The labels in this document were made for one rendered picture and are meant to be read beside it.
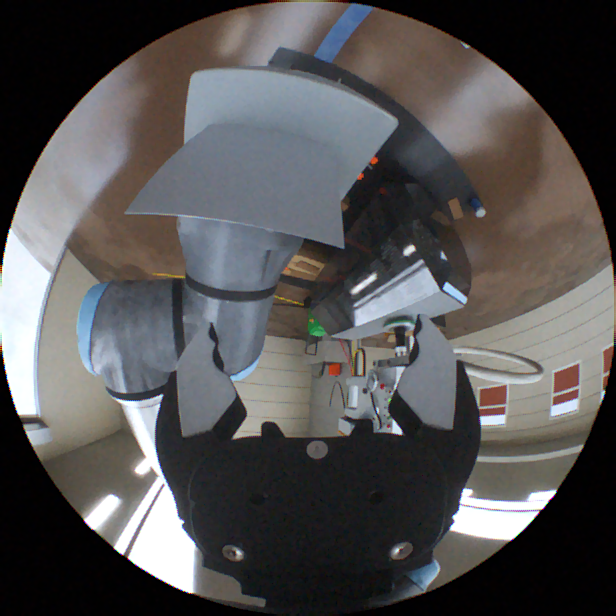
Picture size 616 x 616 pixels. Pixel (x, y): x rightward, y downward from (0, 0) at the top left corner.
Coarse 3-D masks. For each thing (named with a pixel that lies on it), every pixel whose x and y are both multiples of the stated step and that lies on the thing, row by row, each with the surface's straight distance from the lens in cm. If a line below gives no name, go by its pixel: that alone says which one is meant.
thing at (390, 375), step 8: (384, 368) 126; (392, 368) 118; (400, 368) 117; (384, 376) 126; (392, 376) 118; (400, 376) 116; (384, 384) 125; (392, 384) 118; (384, 392) 125; (384, 400) 126; (400, 432) 122
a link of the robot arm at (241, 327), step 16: (176, 288) 30; (176, 304) 28; (192, 304) 28; (208, 304) 27; (224, 304) 26; (240, 304) 26; (256, 304) 27; (272, 304) 32; (176, 320) 28; (192, 320) 28; (208, 320) 28; (224, 320) 27; (240, 320) 27; (256, 320) 29; (176, 336) 28; (192, 336) 28; (224, 336) 29; (240, 336) 29; (256, 336) 31; (176, 352) 29; (224, 352) 30; (240, 352) 31; (256, 352) 34; (224, 368) 33; (240, 368) 34
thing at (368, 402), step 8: (376, 360) 140; (376, 368) 140; (360, 376) 163; (352, 384) 178; (360, 384) 160; (360, 392) 160; (368, 392) 147; (376, 392) 136; (360, 400) 160; (368, 400) 147; (376, 400) 136; (352, 408) 178; (360, 408) 160; (368, 408) 155; (376, 408) 159; (352, 416) 175; (360, 416) 163; (368, 416) 168; (376, 416) 176
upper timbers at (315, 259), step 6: (300, 252) 184; (306, 252) 188; (312, 252) 191; (294, 258) 186; (300, 258) 185; (306, 258) 185; (312, 258) 187; (318, 258) 191; (324, 258) 195; (288, 264) 195; (294, 264) 194; (312, 264) 193; (318, 264) 192; (300, 270) 203
